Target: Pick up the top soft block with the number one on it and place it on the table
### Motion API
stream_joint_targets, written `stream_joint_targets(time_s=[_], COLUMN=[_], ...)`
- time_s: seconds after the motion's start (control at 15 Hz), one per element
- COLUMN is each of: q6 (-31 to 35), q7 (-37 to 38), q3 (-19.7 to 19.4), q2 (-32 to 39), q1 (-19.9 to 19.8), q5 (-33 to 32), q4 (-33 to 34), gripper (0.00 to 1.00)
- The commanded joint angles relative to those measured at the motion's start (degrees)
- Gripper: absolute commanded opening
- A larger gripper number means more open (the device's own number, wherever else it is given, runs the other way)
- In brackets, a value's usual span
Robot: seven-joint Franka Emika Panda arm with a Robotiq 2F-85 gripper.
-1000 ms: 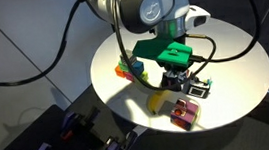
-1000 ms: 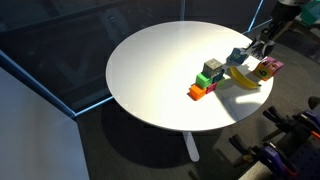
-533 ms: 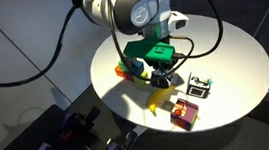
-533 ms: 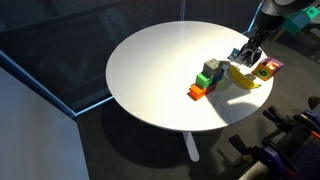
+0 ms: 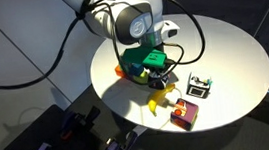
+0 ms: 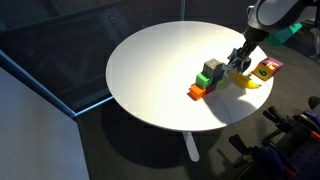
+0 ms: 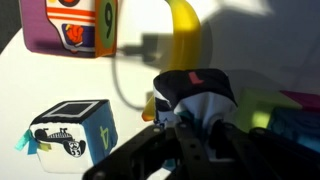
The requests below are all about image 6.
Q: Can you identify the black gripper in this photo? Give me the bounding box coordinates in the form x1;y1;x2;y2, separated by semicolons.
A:
227;41;256;73

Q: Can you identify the soft block with number six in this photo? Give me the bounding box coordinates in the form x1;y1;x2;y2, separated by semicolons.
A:
250;56;285;82

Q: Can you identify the yellow banana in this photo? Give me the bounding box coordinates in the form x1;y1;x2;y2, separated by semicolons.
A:
226;68;263;90

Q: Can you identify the teal blue cube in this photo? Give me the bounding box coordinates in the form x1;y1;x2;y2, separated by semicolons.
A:
211;69;227;84

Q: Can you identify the lime green cube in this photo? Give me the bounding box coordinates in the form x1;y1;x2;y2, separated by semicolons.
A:
215;77;231;91

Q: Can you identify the gray cube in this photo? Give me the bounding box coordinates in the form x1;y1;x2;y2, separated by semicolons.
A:
202;58;224;79

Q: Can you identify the magenta red cube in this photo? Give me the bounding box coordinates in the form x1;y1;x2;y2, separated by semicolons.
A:
204;82;218;95

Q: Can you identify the orange cube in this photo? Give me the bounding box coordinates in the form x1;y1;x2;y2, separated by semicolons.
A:
187;83;208;102

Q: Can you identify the purple and orange clamp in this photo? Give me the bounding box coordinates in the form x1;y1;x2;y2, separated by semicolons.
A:
228;133;292;180
261;95;320;142

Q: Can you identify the white table leg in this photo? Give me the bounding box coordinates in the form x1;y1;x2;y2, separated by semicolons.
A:
181;130;201;163

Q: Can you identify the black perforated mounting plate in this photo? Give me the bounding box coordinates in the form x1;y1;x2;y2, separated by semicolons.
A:
286;133;320;180

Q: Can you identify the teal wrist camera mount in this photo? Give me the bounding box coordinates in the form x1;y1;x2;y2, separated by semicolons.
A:
266;22;303;48

